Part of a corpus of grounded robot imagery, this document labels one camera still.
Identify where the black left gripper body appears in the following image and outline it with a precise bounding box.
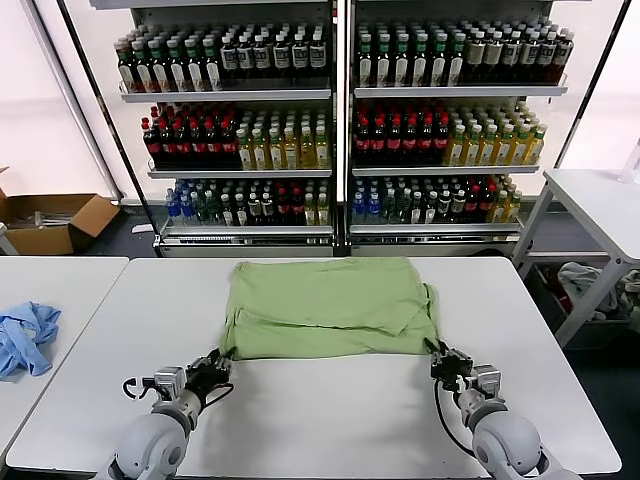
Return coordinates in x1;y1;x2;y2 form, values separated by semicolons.
185;366;235;400

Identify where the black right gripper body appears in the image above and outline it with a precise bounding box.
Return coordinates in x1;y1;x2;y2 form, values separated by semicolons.
430;354;475;393

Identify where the green t-shirt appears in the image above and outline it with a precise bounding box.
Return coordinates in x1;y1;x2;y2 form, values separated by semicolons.
219;255;442;362

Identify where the red cloth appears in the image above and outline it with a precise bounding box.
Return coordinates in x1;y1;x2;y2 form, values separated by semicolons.
547;279;571;314

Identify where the pale grey crumpled cloth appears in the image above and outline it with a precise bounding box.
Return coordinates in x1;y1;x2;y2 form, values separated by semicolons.
555;261;619;324

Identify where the dark storage crate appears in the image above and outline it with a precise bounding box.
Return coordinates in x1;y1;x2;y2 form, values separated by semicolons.
527;262;640;351

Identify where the blue crumpled cloth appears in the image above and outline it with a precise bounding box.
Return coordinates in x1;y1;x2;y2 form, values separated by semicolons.
0;301;63;384

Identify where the olive grey crumpled cloth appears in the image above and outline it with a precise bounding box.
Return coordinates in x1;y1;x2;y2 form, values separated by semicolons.
615;269;640;316

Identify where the open cardboard box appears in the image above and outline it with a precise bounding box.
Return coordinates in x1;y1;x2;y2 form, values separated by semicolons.
0;165;121;257

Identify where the white side table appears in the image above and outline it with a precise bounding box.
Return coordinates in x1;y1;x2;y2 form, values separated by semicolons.
510;167;640;349

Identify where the clear plastic packaging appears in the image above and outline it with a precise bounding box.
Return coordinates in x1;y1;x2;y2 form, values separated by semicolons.
7;209;69;231

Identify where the grey drinks display rack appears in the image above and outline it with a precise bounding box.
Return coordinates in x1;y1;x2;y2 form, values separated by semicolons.
344;0;570;259
88;0;346;260

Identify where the dark bottle tan label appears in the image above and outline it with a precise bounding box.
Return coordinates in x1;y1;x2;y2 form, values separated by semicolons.
483;29;505;83
464;29;485;84

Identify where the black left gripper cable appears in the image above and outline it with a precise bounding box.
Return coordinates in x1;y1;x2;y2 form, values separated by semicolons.
199;382;236;407

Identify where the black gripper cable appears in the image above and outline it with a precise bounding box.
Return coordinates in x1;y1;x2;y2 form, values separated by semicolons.
432;377;477;459
199;382;236;407

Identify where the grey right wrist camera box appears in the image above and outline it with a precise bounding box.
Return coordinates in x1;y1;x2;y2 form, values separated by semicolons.
472;364;503;400

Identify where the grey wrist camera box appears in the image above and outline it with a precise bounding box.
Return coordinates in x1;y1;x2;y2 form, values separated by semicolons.
152;366;187;400
472;364;503;400

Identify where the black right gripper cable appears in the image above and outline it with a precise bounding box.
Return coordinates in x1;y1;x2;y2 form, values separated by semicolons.
432;377;477;459

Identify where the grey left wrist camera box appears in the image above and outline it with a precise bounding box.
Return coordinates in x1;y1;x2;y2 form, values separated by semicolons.
152;366;187;400

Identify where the black left camera cable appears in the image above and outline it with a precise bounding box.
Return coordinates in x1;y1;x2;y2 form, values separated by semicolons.
122;377;157;401

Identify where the black slanted frame pole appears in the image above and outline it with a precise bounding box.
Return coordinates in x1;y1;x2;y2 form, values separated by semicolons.
552;0;635;169
54;0;165;260

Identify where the white slanted frame bar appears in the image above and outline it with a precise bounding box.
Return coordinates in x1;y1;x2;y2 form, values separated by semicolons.
19;0;124;206

